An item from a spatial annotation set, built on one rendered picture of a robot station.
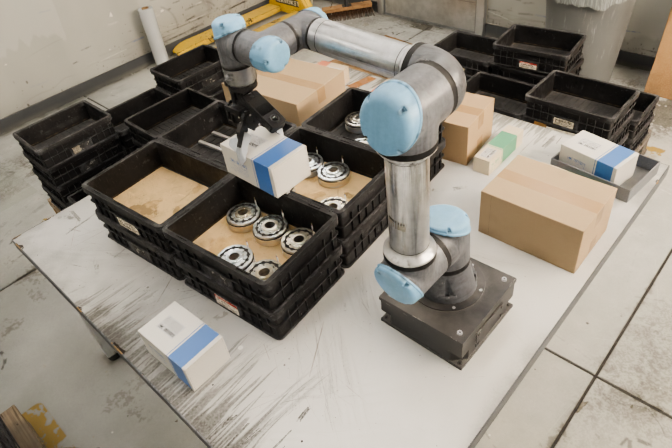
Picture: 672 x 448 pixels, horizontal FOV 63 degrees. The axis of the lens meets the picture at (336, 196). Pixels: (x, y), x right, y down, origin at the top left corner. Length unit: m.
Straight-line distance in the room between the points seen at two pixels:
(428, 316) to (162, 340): 0.67
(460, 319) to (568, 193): 0.52
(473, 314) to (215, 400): 0.66
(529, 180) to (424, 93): 0.81
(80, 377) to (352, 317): 1.42
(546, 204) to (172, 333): 1.06
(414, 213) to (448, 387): 0.49
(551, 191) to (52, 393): 2.05
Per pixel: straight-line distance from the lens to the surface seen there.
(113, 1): 4.85
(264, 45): 1.18
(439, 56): 1.03
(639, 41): 4.30
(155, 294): 1.74
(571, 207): 1.63
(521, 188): 1.67
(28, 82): 4.69
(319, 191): 1.72
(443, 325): 1.37
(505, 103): 3.03
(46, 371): 2.72
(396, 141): 0.94
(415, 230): 1.11
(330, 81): 2.19
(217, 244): 1.62
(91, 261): 1.95
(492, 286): 1.45
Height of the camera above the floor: 1.89
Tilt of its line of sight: 39 degrees down
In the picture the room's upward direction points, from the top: 8 degrees counter-clockwise
